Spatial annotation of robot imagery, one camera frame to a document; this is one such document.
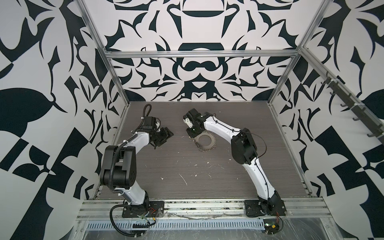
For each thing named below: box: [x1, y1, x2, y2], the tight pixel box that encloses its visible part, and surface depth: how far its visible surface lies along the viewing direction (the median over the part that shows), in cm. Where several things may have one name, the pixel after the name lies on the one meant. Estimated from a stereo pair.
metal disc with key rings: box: [194, 130, 217, 152], surface depth 101 cm
